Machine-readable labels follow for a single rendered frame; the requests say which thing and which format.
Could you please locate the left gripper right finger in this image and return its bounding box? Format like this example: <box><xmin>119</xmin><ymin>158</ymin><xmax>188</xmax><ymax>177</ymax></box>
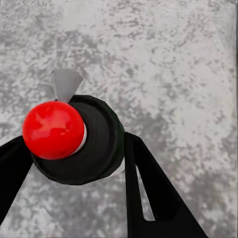
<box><xmin>124</xmin><ymin>132</ymin><xmax>208</xmax><ymax>238</ymax></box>

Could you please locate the insectifuge atomizer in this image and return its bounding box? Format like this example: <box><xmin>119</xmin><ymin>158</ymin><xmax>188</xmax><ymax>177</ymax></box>
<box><xmin>22</xmin><ymin>67</ymin><xmax>125</xmax><ymax>185</ymax></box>

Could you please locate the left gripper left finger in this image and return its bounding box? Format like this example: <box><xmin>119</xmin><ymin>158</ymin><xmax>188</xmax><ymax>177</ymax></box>
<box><xmin>0</xmin><ymin>135</ymin><xmax>34</xmax><ymax>226</ymax></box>

